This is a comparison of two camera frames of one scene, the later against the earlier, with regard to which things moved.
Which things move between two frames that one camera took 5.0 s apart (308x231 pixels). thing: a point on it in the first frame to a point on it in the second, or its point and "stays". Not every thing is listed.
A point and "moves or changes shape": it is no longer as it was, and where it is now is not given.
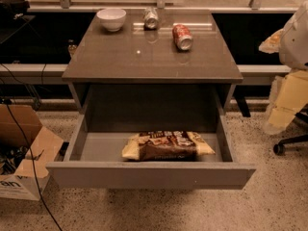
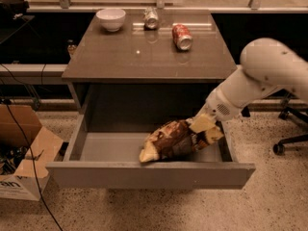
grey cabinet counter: [138, 70] stays
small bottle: [71, 47] stays
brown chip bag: [166, 146] moves or changes shape
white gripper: [295, 45] to [217, 106]
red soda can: [182, 37] stays
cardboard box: [28, 152] stays
